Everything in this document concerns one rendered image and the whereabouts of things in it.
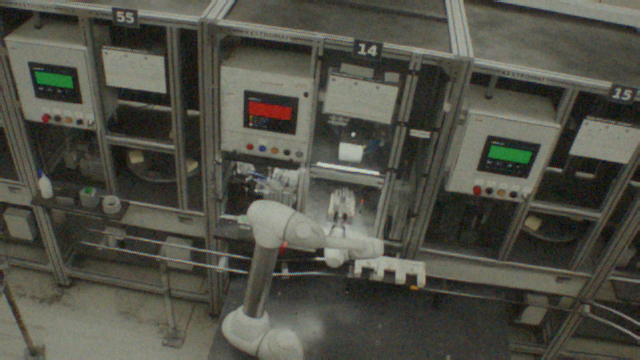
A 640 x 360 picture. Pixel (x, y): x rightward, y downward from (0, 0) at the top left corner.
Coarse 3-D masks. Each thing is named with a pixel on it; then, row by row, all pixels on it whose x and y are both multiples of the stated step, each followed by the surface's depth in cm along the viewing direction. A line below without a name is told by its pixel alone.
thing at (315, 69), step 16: (320, 48) 239; (320, 64) 243; (416, 80) 242; (400, 112) 253; (400, 128) 260; (400, 144) 264; (304, 192) 290; (384, 192) 283; (304, 208) 297; (384, 208) 290
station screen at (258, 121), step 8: (248, 104) 257; (272, 104) 255; (280, 104) 255; (288, 104) 254; (248, 112) 259; (248, 120) 262; (256, 120) 262; (264, 120) 261; (272, 120) 261; (280, 120) 260; (288, 120) 260; (272, 128) 263; (280, 128) 263; (288, 128) 262
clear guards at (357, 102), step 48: (336, 48) 238; (384, 48) 235; (336, 96) 252; (384, 96) 249; (432, 96) 246; (336, 144) 269; (384, 144) 265; (240, 192) 295; (288, 192) 291; (384, 240) 304
